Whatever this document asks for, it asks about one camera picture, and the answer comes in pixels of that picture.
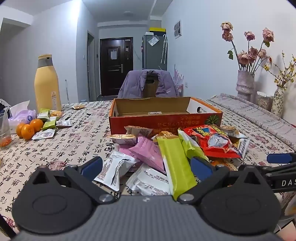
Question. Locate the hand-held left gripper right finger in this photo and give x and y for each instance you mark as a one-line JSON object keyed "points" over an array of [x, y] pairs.
{"points": [[201, 168]]}

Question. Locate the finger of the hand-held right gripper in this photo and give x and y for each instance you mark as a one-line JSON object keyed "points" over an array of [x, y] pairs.
{"points": [[278, 158]]}

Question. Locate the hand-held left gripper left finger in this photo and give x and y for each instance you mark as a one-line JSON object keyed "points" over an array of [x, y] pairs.
{"points": [[92, 165]]}

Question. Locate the long green snack packet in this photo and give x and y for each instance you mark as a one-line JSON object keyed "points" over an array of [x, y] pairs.
{"points": [[178, 169]]}

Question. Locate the red snack bag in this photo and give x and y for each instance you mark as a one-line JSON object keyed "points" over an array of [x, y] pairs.
{"points": [[215, 141]]}

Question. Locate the pink snack packet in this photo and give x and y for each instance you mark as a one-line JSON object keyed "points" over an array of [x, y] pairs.
{"points": [[150, 153], [123, 150]]}

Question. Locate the gold silver snack packet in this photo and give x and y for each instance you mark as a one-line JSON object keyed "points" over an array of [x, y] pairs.
{"points": [[138, 131], [122, 139]]}

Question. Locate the pumpkin print cardboard box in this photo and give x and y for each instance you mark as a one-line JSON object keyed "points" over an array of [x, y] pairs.
{"points": [[129, 122]]}

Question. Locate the small white snack packet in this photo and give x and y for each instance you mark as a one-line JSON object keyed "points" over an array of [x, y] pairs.
{"points": [[63, 122], [44, 134]]}

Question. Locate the floral patterned vase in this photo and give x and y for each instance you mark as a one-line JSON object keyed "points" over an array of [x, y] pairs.
{"points": [[277, 104]]}

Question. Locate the clear storage jar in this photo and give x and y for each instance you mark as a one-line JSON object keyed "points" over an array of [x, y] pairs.
{"points": [[263, 102]]}

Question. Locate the small green snack packet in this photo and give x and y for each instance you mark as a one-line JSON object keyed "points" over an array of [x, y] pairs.
{"points": [[44, 113], [49, 125]]}

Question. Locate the small orange cracker packet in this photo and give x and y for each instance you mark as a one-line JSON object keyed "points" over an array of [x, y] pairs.
{"points": [[78, 106], [56, 113]]}

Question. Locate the orange mandarin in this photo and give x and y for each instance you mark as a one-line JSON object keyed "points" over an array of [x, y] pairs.
{"points": [[27, 132], [19, 128], [37, 124]]}

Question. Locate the yellow flower branches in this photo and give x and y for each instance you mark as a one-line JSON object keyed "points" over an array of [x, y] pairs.
{"points": [[283, 80]]}

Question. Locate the pink ceramic vase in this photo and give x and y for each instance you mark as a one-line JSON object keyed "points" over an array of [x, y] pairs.
{"points": [[245, 85]]}

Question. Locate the purple tissue pack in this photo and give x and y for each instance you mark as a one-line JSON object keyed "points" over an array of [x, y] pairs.
{"points": [[23, 117]]}

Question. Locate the yellow bottle grey collar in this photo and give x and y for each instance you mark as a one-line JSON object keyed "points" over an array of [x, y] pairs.
{"points": [[47, 88]]}

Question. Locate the dark front door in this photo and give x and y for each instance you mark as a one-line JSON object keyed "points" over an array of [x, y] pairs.
{"points": [[105, 76]]}

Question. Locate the purple puffer jacket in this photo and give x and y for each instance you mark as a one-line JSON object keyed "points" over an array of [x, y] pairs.
{"points": [[134, 85]]}

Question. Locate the wooden chair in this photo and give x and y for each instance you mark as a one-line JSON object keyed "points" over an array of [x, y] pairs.
{"points": [[150, 89]]}

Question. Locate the grey interior door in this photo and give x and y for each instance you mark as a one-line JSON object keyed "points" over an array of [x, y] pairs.
{"points": [[91, 69]]}

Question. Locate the dried pink rose bouquet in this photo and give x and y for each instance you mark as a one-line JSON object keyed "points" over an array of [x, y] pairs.
{"points": [[244, 58]]}

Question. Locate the dark clothes pile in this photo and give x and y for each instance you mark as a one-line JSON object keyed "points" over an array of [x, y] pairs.
{"points": [[2, 106]]}

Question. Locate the white paper notice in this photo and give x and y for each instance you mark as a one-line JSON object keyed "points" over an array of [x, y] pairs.
{"points": [[113, 55]]}

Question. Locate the grey refrigerator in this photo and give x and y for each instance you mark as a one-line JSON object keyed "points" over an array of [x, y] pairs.
{"points": [[150, 58]]}

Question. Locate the white folded umbrella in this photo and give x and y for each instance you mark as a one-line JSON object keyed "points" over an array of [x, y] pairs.
{"points": [[163, 51]]}

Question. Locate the clear plastic bag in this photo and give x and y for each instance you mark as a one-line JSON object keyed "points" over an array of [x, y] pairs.
{"points": [[153, 41]]}

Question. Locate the yellow black box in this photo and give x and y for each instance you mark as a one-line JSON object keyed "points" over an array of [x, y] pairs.
{"points": [[157, 29]]}

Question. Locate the round ceiling lamp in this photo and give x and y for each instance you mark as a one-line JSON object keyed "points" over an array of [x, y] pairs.
{"points": [[128, 14]]}

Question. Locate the wall picture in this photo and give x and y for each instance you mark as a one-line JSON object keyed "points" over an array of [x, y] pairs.
{"points": [[177, 29]]}

